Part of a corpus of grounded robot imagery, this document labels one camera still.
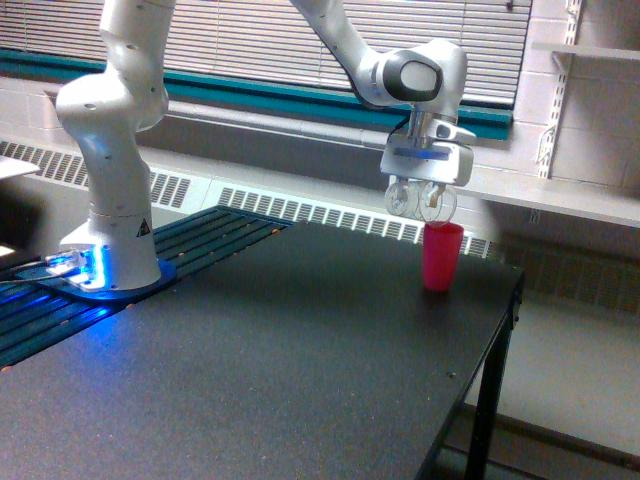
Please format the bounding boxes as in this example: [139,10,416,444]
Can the black cables at base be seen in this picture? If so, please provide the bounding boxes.
[0,254,56,286]

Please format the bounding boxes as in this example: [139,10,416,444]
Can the clear plastic cup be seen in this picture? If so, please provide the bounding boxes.
[385,180,457,224]

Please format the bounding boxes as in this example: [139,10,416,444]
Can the teal slatted rail bed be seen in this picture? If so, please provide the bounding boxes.
[1,206,290,367]

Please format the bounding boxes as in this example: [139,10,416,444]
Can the teal window sill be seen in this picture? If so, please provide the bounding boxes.
[0,48,515,141]

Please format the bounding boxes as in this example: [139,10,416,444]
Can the pink plastic cup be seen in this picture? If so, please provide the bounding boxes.
[422,223,464,292]

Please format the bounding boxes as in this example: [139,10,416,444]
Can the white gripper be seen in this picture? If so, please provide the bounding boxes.
[380,112,476,206]

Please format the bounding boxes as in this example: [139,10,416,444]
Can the white upper wall shelf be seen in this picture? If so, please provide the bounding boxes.
[531,42,640,61]

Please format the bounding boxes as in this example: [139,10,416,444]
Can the white object at left edge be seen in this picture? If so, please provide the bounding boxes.
[0,156,40,180]

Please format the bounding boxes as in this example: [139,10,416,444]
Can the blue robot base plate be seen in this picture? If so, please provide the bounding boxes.
[34,259,179,303]

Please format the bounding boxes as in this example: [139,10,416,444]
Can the white wall shelf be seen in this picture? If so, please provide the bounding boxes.
[457,166,639,228]
[531,42,640,61]

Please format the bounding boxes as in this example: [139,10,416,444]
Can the baseboard radiator heater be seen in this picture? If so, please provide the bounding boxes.
[0,139,501,260]

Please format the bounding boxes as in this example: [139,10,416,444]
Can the white shelf rail bracket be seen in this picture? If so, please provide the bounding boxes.
[534,0,583,179]

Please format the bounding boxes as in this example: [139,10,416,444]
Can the white window blinds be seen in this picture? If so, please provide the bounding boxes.
[1,0,532,106]

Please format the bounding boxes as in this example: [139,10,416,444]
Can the black table leg frame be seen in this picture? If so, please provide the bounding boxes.
[416,269,525,479]

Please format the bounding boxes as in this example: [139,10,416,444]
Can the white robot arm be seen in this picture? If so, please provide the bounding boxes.
[49,1,474,293]

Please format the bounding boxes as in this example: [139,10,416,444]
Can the white lower wall shelf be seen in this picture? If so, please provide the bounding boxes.
[457,166,639,228]

